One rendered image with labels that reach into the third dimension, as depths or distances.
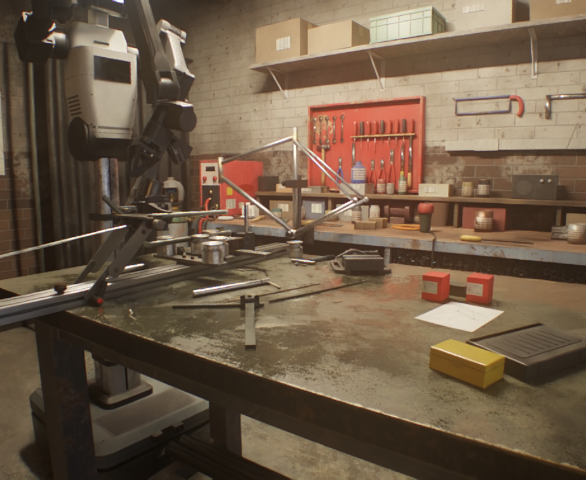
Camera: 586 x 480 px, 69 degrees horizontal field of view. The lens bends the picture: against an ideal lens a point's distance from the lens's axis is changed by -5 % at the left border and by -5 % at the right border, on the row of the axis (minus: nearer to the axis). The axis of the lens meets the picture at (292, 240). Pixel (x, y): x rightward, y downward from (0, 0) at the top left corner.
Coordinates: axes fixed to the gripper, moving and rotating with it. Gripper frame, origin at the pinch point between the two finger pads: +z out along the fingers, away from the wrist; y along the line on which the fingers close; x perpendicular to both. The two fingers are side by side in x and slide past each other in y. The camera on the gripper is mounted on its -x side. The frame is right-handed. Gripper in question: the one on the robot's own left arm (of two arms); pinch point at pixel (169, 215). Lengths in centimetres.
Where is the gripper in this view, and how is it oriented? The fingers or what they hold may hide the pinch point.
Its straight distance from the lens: 125.8
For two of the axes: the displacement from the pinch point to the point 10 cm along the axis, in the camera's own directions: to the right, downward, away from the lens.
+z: 6.3, 1.1, -7.7
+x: 7.8, -0.9, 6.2
